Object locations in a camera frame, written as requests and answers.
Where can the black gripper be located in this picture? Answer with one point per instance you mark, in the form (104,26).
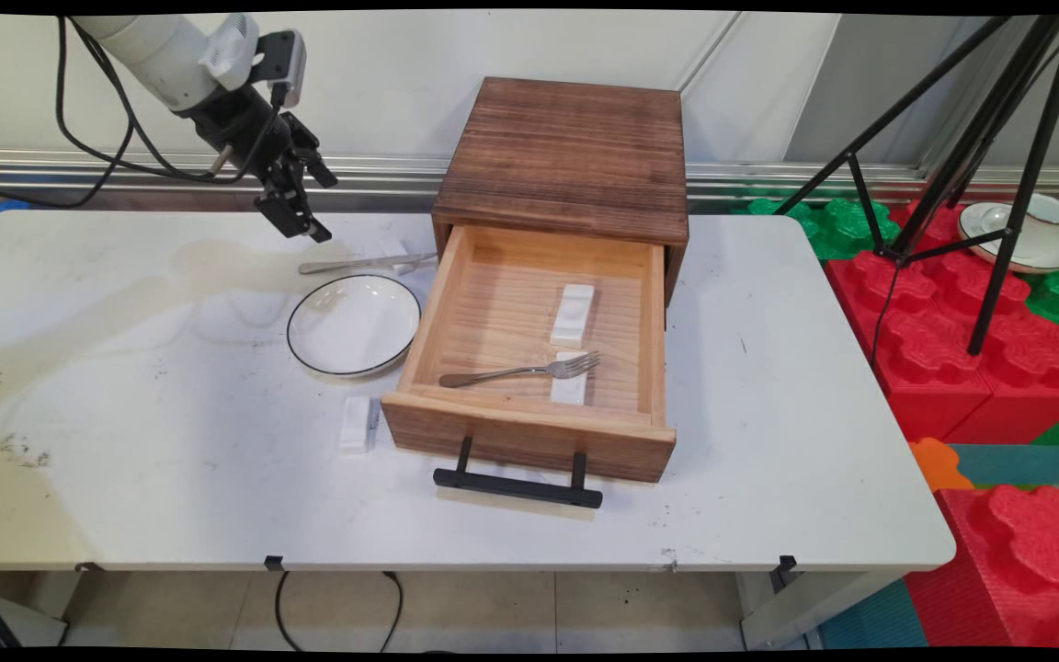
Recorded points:
(240,129)

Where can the silver metal knife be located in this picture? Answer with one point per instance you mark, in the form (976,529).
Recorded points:
(346,265)

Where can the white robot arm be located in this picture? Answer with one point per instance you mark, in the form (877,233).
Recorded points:
(153,51)

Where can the white ceramic cutlery rest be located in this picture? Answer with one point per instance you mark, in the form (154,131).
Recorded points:
(574,313)
(355,425)
(393,246)
(569,392)

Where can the white plate with black rim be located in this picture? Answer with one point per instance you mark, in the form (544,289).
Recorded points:
(355,326)

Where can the light wooden drawer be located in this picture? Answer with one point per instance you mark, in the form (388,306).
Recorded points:
(502,313)

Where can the dark brown wooden cabinet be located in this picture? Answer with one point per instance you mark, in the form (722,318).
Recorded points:
(566,147)

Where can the silver metal fork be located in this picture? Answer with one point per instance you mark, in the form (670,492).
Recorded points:
(574,366)

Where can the black table edge clip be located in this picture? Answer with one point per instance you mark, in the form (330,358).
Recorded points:
(786,563)
(273,563)

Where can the red foam building block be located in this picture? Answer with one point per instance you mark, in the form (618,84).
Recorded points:
(1017,570)
(916,340)
(929,221)
(1035,386)

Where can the white table leg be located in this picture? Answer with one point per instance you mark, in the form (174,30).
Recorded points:
(796,611)

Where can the orange foam piece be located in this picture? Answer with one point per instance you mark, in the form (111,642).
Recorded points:
(939,464)

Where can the black tripod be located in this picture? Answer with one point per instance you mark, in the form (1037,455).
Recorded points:
(1015,234)

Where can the blue foam floor mat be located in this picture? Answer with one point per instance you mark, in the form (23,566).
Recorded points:
(870,621)

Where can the white cup and saucer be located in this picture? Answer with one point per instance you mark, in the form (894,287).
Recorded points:
(1044,250)

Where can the white cup with dark rim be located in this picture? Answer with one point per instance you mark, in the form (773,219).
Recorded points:
(1053,210)

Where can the teal foam floor mat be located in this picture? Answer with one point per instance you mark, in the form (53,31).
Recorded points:
(1017,464)

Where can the metal wall rail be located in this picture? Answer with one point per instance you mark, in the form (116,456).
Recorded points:
(382,175)

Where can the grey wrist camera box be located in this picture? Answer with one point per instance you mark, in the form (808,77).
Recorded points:
(287,64)

